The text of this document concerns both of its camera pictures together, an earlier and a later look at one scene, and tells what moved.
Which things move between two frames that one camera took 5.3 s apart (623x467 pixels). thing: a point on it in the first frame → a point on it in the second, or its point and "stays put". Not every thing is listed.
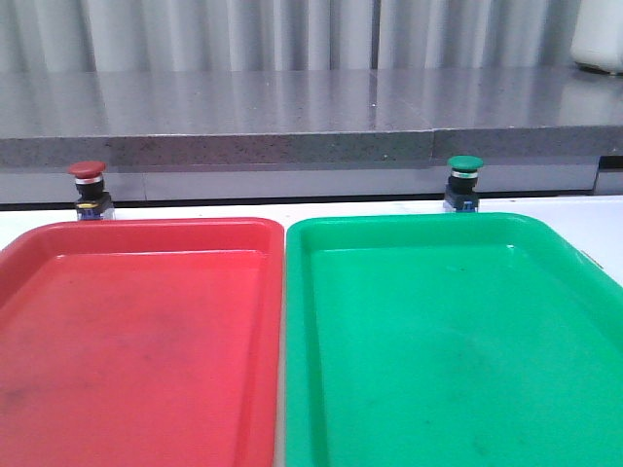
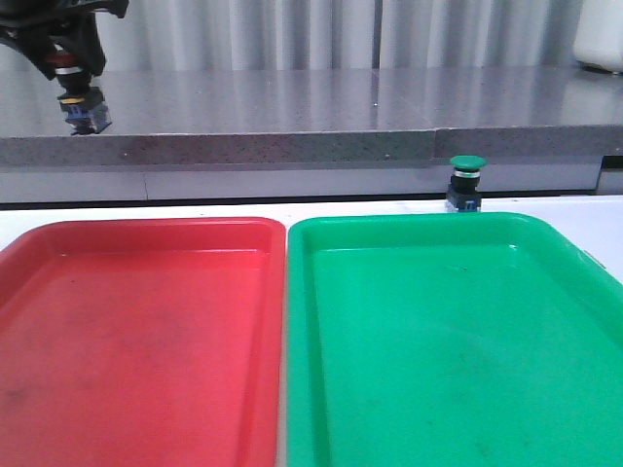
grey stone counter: (247, 118) stays put
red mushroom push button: (94, 202) → (83, 106)
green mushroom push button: (460, 196) stays put
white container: (598, 40) stays put
